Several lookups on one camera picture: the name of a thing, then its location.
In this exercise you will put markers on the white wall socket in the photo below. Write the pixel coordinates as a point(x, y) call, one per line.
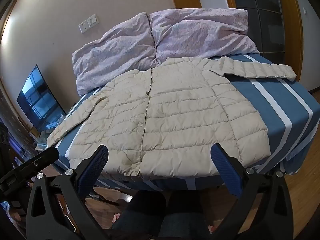
point(83, 26)

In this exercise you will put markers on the flat screen television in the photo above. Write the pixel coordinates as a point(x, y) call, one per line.
point(37, 100)

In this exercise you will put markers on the white light switch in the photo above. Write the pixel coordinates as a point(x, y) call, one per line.
point(92, 20)

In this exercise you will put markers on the lilac floral pillow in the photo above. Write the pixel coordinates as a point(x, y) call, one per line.
point(200, 35)

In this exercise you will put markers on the wooden framed dark alcove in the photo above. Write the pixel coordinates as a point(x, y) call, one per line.
point(265, 17)

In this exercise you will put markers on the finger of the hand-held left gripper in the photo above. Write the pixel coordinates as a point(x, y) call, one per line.
point(40, 158)

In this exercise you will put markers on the glass television stand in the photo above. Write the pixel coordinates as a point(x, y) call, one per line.
point(42, 140)

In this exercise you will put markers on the person's dark trousers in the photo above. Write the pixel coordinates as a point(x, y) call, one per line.
point(155, 217)

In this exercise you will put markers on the bed with blue striped sheet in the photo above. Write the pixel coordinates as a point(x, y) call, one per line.
point(270, 105)

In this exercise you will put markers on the beige puffer jacket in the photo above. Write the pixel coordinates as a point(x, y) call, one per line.
point(175, 117)

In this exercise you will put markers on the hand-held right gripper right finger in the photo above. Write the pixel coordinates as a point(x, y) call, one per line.
point(225, 170)

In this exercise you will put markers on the lavender crumpled cloth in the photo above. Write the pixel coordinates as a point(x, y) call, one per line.
point(112, 52)

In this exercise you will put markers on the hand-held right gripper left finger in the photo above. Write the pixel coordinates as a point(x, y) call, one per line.
point(93, 166)

